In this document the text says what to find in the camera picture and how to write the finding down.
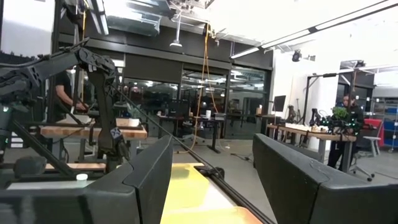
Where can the wooden workbench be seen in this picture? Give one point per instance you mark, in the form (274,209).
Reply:
(326,136)
(130,133)

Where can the green leafy plant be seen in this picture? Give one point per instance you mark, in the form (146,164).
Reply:
(339,112)

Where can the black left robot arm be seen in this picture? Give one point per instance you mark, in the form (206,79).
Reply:
(104,102)

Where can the red office chair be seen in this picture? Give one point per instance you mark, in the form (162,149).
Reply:
(374,127)

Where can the long ceiling light strip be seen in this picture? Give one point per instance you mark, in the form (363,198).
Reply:
(280,39)

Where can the white cup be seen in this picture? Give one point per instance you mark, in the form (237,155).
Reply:
(208,114)

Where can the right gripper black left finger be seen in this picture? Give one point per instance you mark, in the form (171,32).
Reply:
(146,186)

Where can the person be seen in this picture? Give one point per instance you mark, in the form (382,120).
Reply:
(63,90)
(357,119)

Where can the shelf with blue bins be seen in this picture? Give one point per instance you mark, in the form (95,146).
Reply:
(391,124)

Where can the black desk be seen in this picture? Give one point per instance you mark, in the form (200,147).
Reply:
(186,118)

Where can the black ceiling spotlight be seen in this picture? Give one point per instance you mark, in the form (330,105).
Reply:
(296,56)

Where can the white pendant lamp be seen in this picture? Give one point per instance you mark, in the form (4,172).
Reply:
(176,44)

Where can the small plant white pot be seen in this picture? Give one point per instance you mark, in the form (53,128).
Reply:
(134,119)

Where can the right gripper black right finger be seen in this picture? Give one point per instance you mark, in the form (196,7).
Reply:
(298,193)

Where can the black computer monitor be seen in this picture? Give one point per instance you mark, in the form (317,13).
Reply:
(279,103)

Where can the black background robot arm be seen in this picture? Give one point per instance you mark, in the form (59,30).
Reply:
(315,117)

